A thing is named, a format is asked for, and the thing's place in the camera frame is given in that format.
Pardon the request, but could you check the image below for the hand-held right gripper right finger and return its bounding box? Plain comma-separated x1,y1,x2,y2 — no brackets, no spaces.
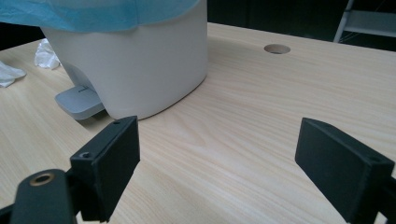
294,117,396,224

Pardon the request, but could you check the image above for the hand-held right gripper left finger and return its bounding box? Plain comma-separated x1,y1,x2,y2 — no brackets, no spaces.
69,115,141,223

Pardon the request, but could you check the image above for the white pedal trash bin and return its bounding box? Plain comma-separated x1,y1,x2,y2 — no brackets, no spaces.
40,0,209,121

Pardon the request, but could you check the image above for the trash bin with plastic bag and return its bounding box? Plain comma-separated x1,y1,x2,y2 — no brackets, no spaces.
0,0,200,34

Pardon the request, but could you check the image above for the white metal stand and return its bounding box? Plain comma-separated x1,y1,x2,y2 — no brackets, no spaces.
332,0,396,44

